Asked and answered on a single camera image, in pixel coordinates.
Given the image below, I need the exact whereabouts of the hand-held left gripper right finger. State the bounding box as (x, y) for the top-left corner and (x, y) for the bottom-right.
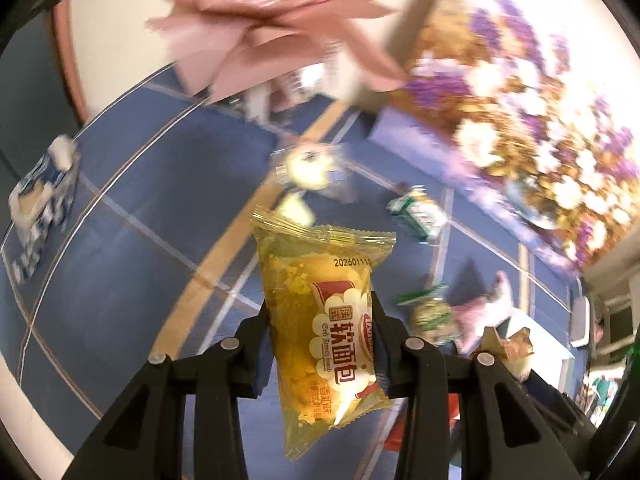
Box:
(369, 291), (587, 480)

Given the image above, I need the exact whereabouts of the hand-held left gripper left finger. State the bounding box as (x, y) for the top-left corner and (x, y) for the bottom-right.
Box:
(65, 304), (274, 480)

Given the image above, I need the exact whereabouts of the yellow bread packet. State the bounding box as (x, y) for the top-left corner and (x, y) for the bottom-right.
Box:
(251, 206), (397, 462)

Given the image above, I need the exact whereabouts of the white box with teal rim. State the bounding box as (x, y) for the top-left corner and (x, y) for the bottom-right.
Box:
(385, 310), (581, 467)

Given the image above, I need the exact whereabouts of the green-edged snack packet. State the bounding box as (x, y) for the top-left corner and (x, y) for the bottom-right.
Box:
(395, 284), (467, 347)

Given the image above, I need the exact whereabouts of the red snack packet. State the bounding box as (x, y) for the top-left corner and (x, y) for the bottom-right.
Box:
(384, 393), (463, 466)

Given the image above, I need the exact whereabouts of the pink snack packet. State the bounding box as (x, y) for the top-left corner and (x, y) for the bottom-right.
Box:
(449, 271), (516, 356)

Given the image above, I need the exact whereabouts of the cream and brown snack wrapper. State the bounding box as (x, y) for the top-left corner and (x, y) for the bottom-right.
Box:
(479, 326), (534, 382)

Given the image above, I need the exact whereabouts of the green and white snack packet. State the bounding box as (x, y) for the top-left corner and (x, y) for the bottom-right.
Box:
(386, 185), (449, 246)

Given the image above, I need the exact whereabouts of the white rectangular device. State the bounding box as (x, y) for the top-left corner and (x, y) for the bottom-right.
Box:
(570, 296), (592, 347)

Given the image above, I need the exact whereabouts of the round bun in clear packet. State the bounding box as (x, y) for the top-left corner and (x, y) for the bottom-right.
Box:
(270, 142), (351, 226)

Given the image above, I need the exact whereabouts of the blue plaid tablecloth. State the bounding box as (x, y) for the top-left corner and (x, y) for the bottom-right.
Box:
(0, 62), (576, 480)

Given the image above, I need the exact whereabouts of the pile of colourful clutter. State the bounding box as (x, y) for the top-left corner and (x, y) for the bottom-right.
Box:
(575, 350), (632, 416)

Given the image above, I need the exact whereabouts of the white shelf unit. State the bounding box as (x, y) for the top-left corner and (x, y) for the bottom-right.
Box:
(582, 255), (640, 356)

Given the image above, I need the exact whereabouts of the blue and white snack packet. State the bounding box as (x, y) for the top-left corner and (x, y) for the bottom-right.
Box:
(9, 135), (82, 282)

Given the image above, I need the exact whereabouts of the floral canvas painting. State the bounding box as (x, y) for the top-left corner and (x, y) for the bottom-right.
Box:
(350, 0), (640, 281)

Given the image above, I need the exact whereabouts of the pink paper flower bouquet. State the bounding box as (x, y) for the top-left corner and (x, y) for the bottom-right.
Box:
(145, 0), (451, 107)

